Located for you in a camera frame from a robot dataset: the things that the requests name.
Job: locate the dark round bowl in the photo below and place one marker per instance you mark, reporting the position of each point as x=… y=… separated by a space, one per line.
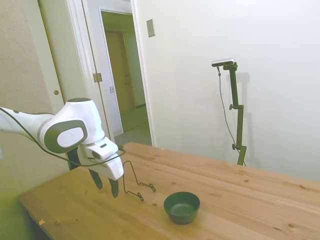
x=182 y=208

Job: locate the dark jointed camera stand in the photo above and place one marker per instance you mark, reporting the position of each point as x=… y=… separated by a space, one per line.
x=235 y=90

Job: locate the beige closet door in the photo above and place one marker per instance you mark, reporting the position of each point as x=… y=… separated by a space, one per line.
x=30 y=62

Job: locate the grey wall switch plate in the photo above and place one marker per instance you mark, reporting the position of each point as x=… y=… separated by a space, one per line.
x=151 y=28

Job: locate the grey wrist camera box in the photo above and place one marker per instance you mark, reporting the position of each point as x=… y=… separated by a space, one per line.
x=105 y=149

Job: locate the grey exterior stereo camera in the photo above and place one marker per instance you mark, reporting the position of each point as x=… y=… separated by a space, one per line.
x=223 y=62

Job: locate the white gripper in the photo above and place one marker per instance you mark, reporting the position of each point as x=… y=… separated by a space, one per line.
x=115 y=170

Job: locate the metal door latch plate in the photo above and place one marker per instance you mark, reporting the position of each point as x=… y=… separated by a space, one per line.
x=111 y=89

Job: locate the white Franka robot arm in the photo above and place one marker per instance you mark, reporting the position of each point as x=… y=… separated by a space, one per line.
x=75 y=112

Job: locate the brown hallway door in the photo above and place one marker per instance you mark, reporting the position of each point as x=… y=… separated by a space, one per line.
x=117 y=67

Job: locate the white open door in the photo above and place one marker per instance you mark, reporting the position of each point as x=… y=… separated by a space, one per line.
x=86 y=50

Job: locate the brass door hinge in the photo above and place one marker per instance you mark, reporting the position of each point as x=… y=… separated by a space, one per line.
x=97 y=77

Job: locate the brass round door knob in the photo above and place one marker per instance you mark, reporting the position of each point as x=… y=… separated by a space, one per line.
x=56 y=92

